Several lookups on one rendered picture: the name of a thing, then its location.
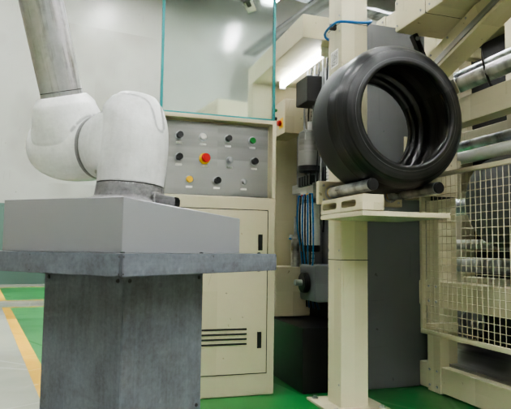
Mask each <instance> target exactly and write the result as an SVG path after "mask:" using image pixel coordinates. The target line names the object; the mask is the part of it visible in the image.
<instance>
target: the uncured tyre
mask: <svg viewBox="0 0 511 409"><path fill-rule="evenodd" d="M367 84H368V85H372V86H376V87H378V88H381V89H383V90H384V91H385V92H387V93H388V94H390V95H391V96H392V97H393V98H394V99H395V100H396V102H397V103H398V105H399V106H400V107H401V109H402V111H403V114H404V115H405V118H406V124H407V130H408V137H407V143H406V149H405V151H404V153H403V155H402V157H401V159H400V160H399V162H398V163H396V162H394V161H391V160H389V159H388V158H387V157H385V156H384V155H383V154H381V153H380V152H379V151H378V150H377V149H376V147H375V146H374V145H373V144H372V142H371V141H370V139H369V137H368V136H367V133H366V131H365V128H364V125H363V119H362V99H363V93H364V90H365V88H366V87H367ZM312 127H313V135H314V139H315V142H316V147H317V149H318V152H319V154H320V156H321V158H322V160H323V161H324V164H325V165H326V166H327V167H328V168H329V170H330V171H331V172H332V173H333V174H334V175H335V176H336V177H337V178H338V179H339V180H341V181H342V182H343V183H344V184H347V183H354V182H358V181H361V180H364V179H372V178H374V179H376V180H377V181H378V184H379V186H378V188H377V189H376V190H374V191H369V192H366V193H369V194H381V195H383V194H389V193H394V192H403V191H409V190H413V189H416V188H419V187H422V186H424V185H426V184H428V183H430V182H431V181H432V180H434V179H436V178H437V177H438V176H439V175H441V174H442V173H443V172H444V171H445V170H446V169H447V167H448V166H449V164H450V163H451V161H452V160H453V158H454V156H455V154H456V152H457V149H458V146H459V143H460V139H461V135H462V112H461V107H460V103H459V100H458V97H457V94H456V91H455V89H454V87H453V85H452V83H451V81H450V80H449V78H448V76H447V75H446V74H445V73H444V71H443V70H442V69H441V68H440V67H439V66H438V65H437V64H436V63H435V62H434V61H433V60H431V59H430V58H429V57H428V56H426V55H425V54H422V53H420V52H418V51H417V50H413V49H411V48H408V47H405V46H399V45H387V46H381V47H376V48H373V49H370V50H367V51H365V52H363V53H361V54H360V55H358V56H357V57H355V58H353V59H352V60H350V61H349V62H348V63H347V64H346V65H345V66H342V67H340V68H339V69H337V70H336V71H335V72H334V73H332V74H331V76H330V77H329V78H328V79H327V80H326V82H325V83H324V85H323V87H322V89H321V90H320V93H319V95H318V97H317V99H316V103H315V107H314V111H313V118H312Z"/></svg>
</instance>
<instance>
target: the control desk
mask: <svg viewBox="0 0 511 409"><path fill-rule="evenodd" d="M164 113H165V118H166V122H167V126H168V132H169V150H168V162H167V170H166V175H165V184H164V194H165V195H166V196H174V197H178V198H179V200H180V206H179V207H180V208H185V209H193V210H197V211H201V212H206V213H214V214H218V215H223V216H227V217H236V218H239V219H240V228H239V253H257V252H260V253H261V254H275V198H276V129H277V122H276V121H269V120H259V119H250V118H232V117H223V116H213V115H204V114H186V113H177V112H167V111H164ZM273 343H274V270H270V271H260V272H257V271H252V272H234V273H203V296H202V335H201V374H200V399H203V398H225V397H238V396H249V395H261V394H273Z"/></svg>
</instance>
